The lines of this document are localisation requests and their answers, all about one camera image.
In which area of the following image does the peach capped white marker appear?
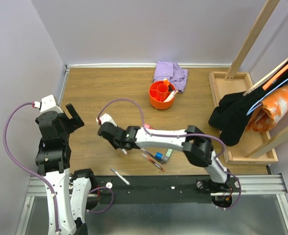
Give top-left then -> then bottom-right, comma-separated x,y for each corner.
164,91 -> 178,102

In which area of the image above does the orange black highlighter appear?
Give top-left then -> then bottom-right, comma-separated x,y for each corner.
163,78 -> 170,86

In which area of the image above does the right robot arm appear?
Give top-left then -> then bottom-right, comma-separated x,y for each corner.
97,121 -> 231,193

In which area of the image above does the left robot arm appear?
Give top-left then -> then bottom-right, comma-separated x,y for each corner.
36,104 -> 96,235

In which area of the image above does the pink capped clear pencil tube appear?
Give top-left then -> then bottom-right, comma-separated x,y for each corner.
144,124 -> 155,130

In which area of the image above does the purple ink clear pen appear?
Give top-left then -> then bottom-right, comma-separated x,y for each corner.
140,148 -> 163,164

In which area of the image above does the grey silver marker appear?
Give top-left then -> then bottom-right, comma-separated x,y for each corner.
110,167 -> 131,186

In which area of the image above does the red ink pen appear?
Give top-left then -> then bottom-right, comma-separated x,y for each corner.
141,153 -> 165,172

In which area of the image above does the blue capped grey glue stick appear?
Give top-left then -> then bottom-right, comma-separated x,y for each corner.
155,152 -> 170,164

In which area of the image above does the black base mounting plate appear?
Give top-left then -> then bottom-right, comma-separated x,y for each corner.
89,175 -> 239,205

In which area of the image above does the orange round organizer container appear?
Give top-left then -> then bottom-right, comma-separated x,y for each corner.
149,80 -> 176,110

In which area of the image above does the purple crumpled cloth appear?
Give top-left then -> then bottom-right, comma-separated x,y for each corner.
153,61 -> 188,94

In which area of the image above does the black garment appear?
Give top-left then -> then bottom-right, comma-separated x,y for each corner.
208,61 -> 288,146

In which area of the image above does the wooden tray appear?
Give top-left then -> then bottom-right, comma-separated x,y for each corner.
209,71 -> 278,165

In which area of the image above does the orange white bag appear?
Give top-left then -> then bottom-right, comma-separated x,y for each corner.
245,85 -> 288,132

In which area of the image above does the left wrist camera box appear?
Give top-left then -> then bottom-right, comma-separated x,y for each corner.
40,94 -> 63,113

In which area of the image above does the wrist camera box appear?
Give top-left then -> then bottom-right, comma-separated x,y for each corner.
96,113 -> 117,126
40,94 -> 63,113

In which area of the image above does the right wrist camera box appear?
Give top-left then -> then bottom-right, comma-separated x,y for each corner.
96,113 -> 117,126

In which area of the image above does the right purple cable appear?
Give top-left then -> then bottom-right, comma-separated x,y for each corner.
97,98 -> 226,162

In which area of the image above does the purple cable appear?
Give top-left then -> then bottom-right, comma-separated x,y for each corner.
97,98 -> 226,162
2,101 -> 61,233

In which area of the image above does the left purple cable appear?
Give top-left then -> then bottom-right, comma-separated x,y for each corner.
2,101 -> 61,233

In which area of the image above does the aluminium extrusion rail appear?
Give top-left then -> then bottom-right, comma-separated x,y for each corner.
26,174 -> 288,197

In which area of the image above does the wooden rack frame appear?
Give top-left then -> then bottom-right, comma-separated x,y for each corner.
225,0 -> 288,157

